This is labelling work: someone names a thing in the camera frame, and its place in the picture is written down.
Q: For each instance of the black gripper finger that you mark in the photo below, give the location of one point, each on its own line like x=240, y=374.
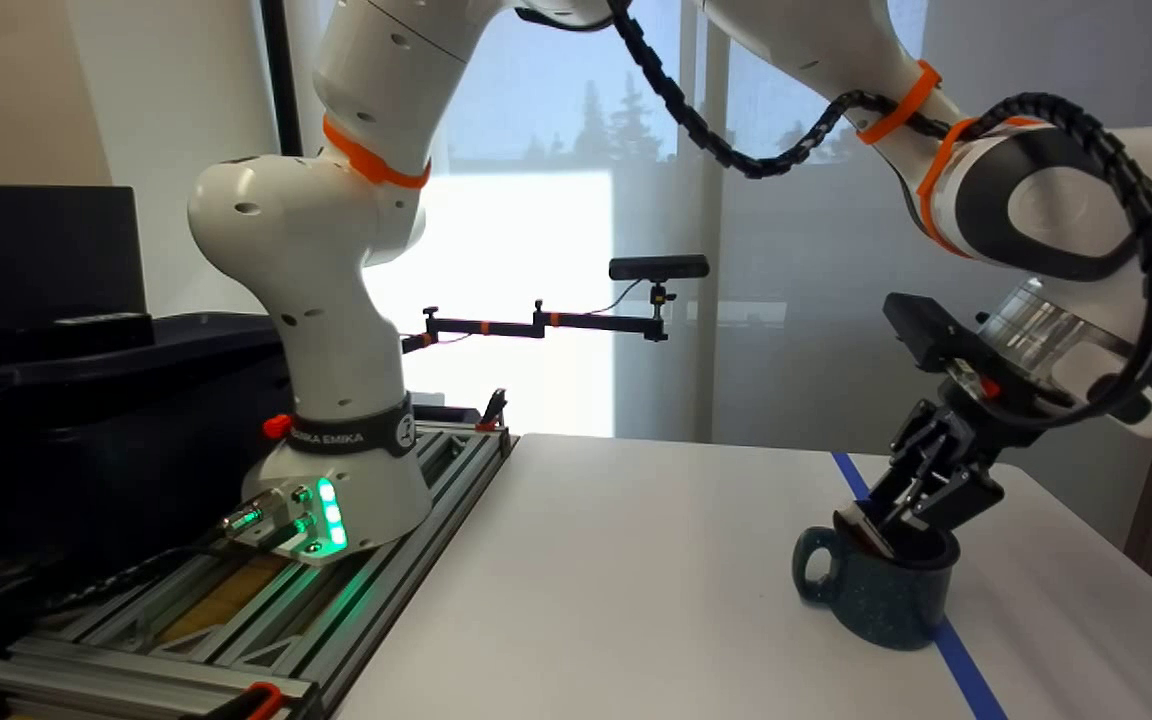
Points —
x=910, y=482
x=964, y=500

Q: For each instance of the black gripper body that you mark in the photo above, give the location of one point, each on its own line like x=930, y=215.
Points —
x=988, y=412

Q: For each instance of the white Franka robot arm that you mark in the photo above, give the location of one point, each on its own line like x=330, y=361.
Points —
x=337, y=335

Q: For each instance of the dark green mug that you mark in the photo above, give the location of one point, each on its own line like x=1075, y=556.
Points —
x=890, y=601

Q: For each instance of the blue tape strip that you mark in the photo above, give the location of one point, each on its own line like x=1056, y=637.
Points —
x=972, y=681

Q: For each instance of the red emergency stop button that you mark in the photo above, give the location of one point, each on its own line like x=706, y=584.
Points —
x=277, y=424

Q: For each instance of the black equipment case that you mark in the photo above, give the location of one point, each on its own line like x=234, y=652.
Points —
x=98, y=443

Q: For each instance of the black monitor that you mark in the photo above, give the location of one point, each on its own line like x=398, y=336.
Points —
x=29, y=252

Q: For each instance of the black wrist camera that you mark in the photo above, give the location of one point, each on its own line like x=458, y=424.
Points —
x=936, y=335

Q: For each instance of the black stereo camera bar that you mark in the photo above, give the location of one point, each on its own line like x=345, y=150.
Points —
x=659, y=271

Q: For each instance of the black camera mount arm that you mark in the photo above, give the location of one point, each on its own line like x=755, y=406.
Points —
x=521, y=323

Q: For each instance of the orange rail clamp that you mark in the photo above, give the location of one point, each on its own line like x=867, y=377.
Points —
x=260, y=703
x=488, y=411

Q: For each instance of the aluminium mounting rail frame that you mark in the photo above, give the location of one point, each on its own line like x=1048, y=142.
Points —
x=428, y=522

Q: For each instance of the black vertical post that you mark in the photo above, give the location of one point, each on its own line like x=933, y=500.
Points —
x=283, y=64

